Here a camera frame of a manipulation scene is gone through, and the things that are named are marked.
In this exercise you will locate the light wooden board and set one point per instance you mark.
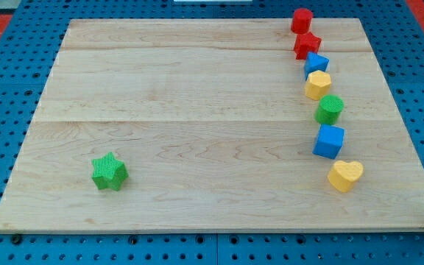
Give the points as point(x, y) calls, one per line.
point(212, 123)

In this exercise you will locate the green cylinder block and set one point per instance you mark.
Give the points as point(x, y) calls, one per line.
point(329, 109)

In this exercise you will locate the blue cube block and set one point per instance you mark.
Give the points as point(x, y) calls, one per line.
point(329, 141)

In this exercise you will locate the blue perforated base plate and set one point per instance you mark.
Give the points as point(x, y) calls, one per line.
point(27, 51)

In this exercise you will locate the green star block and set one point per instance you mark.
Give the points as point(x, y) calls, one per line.
point(108, 172)

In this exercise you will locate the yellow hexagon block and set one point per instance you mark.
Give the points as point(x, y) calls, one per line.
point(317, 85)

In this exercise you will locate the blue triangle block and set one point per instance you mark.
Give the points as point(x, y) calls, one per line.
point(315, 62)

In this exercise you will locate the yellow heart block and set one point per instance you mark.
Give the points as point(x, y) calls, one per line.
point(343, 175)

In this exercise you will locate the red star block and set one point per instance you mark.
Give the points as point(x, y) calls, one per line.
point(306, 43)

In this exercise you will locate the red cylinder block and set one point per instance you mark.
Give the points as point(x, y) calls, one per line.
point(301, 21)

